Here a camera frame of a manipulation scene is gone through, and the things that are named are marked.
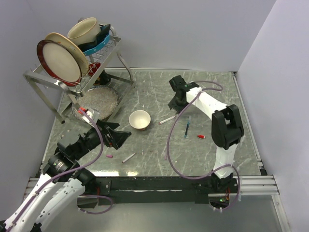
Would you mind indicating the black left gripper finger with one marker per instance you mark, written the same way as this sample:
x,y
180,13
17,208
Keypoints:
x,y
107,126
118,138

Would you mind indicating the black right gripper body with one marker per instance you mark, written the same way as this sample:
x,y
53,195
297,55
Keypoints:
x,y
177,106

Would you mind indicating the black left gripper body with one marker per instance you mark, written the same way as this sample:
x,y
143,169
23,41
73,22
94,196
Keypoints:
x,y
106,139

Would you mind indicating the blue pen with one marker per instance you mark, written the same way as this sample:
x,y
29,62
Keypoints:
x,y
187,127

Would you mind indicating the white pen red tip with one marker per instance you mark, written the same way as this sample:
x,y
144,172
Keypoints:
x,y
166,120

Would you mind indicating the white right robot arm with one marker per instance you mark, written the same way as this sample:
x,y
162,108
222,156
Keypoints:
x,y
226,127

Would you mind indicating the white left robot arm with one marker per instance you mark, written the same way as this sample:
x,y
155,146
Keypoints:
x,y
63,179

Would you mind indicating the white pen red cap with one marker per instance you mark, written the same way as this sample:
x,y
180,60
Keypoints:
x,y
128,158

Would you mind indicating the glass textured plate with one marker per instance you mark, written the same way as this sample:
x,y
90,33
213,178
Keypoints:
x,y
101,98

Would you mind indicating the white paper cup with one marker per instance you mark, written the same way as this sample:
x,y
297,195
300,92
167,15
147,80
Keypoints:
x,y
139,120

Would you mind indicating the steel dish rack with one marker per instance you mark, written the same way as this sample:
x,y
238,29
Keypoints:
x,y
103,56

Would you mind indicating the red object in rack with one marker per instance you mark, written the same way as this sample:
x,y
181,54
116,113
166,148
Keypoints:
x,y
92,68

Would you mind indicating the red rimmed white plate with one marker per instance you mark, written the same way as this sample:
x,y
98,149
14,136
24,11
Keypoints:
x,y
58,62

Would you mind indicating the blue rimmed dish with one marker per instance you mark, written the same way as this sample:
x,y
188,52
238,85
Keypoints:
x,y
100,41

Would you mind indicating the cream ceramic bowl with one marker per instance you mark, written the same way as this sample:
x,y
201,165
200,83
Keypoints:
x,y
85,31

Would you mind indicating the beige plate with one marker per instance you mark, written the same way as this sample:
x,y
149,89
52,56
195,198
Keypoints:
x,y
72,48

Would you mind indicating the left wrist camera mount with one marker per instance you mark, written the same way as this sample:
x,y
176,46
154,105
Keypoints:
x,y
90,116

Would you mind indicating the black base frame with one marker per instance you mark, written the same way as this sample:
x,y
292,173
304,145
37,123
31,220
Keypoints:
x,y
160,189

